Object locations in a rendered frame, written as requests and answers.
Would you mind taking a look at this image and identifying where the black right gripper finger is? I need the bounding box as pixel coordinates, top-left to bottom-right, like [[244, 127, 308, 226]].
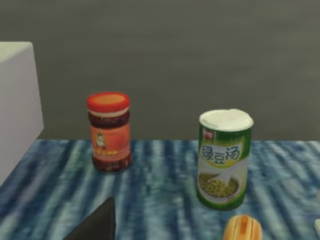
[[62, 196, 118, 240]]

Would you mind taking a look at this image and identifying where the red-lidded chili sauce jar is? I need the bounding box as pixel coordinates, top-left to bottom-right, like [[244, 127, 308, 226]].
[[86, 91, 133, 176]]

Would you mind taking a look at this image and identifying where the green mung bean soup can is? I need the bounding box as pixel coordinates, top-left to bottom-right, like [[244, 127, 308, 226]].
[[196, 108, 254, 210]]

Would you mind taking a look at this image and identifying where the white box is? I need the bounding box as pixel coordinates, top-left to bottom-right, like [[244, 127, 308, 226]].
[[0, 41, 45, 187]]

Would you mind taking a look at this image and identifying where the hot dog bun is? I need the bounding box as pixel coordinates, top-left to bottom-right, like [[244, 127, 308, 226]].
[[221, 213, 263, 240]]

